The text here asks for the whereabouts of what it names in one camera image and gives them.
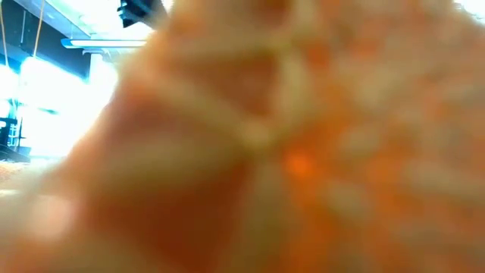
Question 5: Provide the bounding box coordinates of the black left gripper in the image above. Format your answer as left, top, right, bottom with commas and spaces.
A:
117, 0, 167, 30

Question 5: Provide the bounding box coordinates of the orange microfiber towel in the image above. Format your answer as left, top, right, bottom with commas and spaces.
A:
0, 0, 485, 273

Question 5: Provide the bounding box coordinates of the long ceiling light fixture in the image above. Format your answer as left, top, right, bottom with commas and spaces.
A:
60, 37, 149, 49

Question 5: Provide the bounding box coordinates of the yellow cable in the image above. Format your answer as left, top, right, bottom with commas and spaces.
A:
32, 0, 45, 58

